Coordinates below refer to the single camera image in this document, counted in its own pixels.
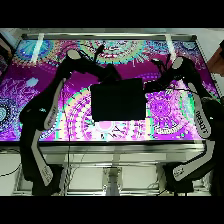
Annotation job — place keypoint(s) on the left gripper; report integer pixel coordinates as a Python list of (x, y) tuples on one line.
[(111, 73)]

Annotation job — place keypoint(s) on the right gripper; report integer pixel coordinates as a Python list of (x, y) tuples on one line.
[(155, 86)]

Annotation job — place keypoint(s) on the dark jeans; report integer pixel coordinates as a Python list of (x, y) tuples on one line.
[(118, 100)]

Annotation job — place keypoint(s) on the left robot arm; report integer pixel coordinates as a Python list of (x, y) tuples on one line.
[(31, 116)]

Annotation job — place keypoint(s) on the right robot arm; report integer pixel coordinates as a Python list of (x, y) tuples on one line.
[(206, 116)]

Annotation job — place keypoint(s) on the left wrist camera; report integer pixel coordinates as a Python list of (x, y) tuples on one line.
[(99, 51)]

